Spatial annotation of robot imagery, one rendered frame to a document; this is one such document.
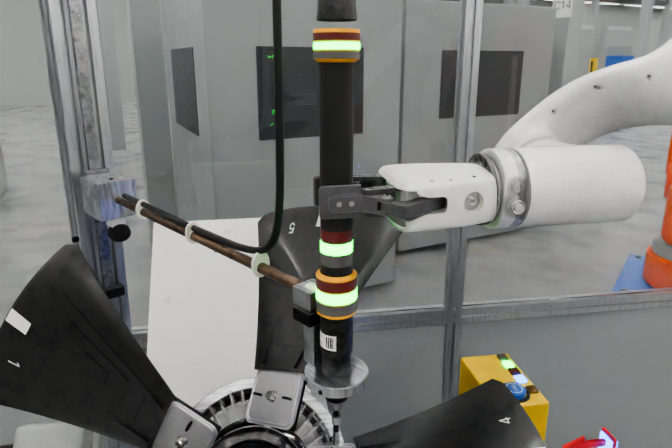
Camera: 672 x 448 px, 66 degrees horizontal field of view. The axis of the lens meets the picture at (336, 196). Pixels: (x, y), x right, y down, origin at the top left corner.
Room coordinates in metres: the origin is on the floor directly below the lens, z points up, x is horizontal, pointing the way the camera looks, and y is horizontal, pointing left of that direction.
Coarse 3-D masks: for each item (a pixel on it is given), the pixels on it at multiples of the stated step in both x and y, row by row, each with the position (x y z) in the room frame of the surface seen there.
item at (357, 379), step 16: (304, 288) 0.52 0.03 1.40; (304, 304) 0.51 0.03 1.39; (304, 320) 0.50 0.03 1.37; (304, 336) 0.51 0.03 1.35; (304, 352) 0.51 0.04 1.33; (320, 352) 0.51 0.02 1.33; (320, 368) 0.50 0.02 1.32; (352, 368) 0.50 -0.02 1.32; (304, 384) 0.48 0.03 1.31; (320, 384) 0.47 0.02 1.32; (336, 384) 0.47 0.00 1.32; (352, 384) 0.47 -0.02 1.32
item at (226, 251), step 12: (120, 204) 0.89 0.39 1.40; (132, 204) 0.86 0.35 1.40; (144, 216) 0.82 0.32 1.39; (156, 216) 0.79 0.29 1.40; (168, 228) 0.76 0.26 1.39; (180, 228) 0.73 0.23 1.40; (204, 240) 0.68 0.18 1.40; (228, 252) 0.63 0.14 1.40; (240, 252) 0.63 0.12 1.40; (264, 264) 0.59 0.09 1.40; (276, 276) 0.56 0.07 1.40; (288, 276) 0.55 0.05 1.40
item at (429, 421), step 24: (504, 384) 0.62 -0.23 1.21; (432, 408) 0.59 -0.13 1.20; (456, 408) 0.58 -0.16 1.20; (480, 408) 0.58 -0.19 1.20; (504, 408) 0.58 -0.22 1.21; (384, 432) 0.55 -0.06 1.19; (408, 432) 0.55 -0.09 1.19; (432, 432) 0.55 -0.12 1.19; (456, 432) 0.55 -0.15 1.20; (480, 432) 0.55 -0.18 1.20; (504, 432) 0.55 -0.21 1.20; (528, 432) 0.55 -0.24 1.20
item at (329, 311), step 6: (318, 306) 0.48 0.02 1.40; (324, 306) 0.48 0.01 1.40; (330, 306) 0.48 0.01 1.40; (342, 306) 0.48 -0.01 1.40; (348, 306) 0.48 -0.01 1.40; (354, 306) 0.48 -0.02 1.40; (324, 312) 0.48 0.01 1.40; (330, 312) 0.47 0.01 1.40; (336, 312) 0.47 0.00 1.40; (342, 312) 0.47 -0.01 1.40; (348, 312) 0.48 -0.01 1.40
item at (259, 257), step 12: (276, 0) 0.55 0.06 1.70; (276, 12) 0.55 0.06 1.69; (276, 24) 0.55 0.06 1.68; (276, 36) 0.55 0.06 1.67; (276, 48) 0.56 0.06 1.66; (276, 60) 0.56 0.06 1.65; (276, 72) 0.56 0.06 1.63; (276, 84) 0.56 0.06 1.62; (276, 96) 0.56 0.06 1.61; (276, 108) 0.56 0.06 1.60; (276, 120) 0.56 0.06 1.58; (276, 132) 0.56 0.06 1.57; (276, 144) 0.56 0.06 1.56; (276, 156) 0.56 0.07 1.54; (276, 168) 0.56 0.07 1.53; (276, 180) 0.56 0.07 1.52; (276, 192) 0.56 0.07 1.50; (144, 204) 0.82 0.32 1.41; (276, 204) 0.56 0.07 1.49; (168, 216) 0.76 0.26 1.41; (276, 216) 0.56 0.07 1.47; (192, 228) 0.70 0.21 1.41; (276, 228) 0.56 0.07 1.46; (192, 240) 0.71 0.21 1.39; (216, 240) 0.66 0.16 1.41; (228, 240) 0.64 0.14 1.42; (276, 240) 0.57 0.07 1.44; (252, 252) 0.60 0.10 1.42; (264, 252) 0.58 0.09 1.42; (252, 264) 0.58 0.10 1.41
